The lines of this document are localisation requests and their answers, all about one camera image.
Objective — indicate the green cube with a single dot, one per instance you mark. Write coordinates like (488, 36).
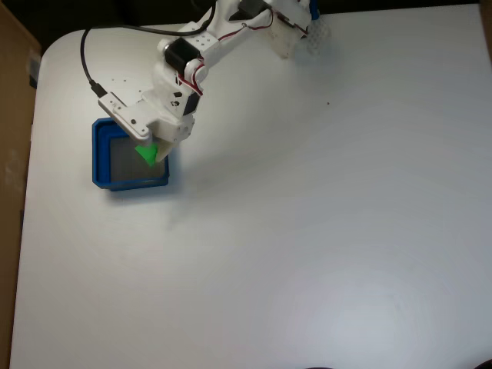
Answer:
(148, 153)

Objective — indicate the blue square box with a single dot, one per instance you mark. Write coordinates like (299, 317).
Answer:
(100, 161)

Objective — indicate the brown cardboard panel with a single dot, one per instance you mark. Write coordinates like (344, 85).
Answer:
(15, 153)

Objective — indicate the blue clamp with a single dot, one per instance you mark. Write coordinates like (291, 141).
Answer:
(314, 9)

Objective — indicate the black round object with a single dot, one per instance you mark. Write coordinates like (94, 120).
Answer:
(486, 365)
(319, 368)

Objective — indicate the silver camera box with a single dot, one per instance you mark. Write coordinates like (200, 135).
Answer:
(123, 115)

